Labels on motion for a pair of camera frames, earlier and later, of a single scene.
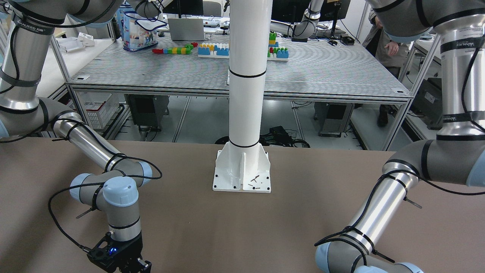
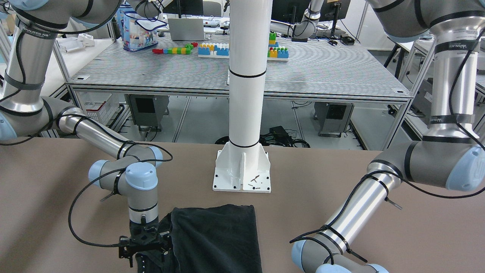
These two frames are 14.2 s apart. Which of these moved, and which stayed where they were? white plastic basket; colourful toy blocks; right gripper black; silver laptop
Moved: right gripper black
Stayed: white plastic basket; colourful toy blocks; silver laptop
